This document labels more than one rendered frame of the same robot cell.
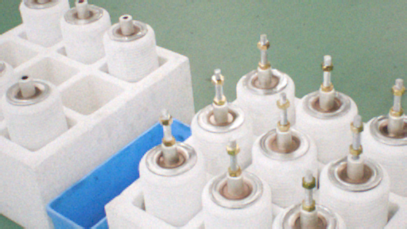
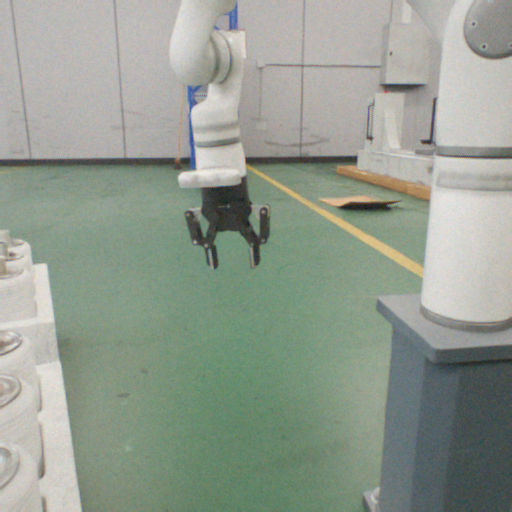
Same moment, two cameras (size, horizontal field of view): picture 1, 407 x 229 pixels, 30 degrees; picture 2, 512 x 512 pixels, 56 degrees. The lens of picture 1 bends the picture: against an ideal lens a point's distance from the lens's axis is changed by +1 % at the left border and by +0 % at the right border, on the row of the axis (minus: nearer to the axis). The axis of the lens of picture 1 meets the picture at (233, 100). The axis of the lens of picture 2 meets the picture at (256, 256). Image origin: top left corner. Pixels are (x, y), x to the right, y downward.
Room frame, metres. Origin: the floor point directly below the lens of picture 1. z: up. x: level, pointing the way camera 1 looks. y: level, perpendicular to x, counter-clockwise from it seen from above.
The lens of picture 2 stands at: (0.70, -0.56, 0.50)
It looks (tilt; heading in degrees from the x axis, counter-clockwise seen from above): 15 degrees down; 26
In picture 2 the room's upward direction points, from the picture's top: straight up
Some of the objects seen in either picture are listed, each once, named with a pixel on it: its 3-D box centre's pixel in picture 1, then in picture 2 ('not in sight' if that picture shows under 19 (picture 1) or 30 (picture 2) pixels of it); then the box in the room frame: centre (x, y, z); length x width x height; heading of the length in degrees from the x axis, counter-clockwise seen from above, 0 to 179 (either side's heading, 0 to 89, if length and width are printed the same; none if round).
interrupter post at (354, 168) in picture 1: (354, 166); not in sight; (0.79, -0.16, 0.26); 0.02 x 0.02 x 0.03
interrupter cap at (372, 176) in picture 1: (354, 173); not in sight; (0.79, -0.16, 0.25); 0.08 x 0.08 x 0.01
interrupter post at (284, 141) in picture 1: (284, 137); not in sight; (0.86, -0.07, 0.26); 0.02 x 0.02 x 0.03
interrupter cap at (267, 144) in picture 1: (284, 144); not in sight; (0.86, -0.07, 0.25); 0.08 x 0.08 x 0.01
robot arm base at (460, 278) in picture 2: not in sight; (473, 239); (1.24, -0.55, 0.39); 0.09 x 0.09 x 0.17; 34
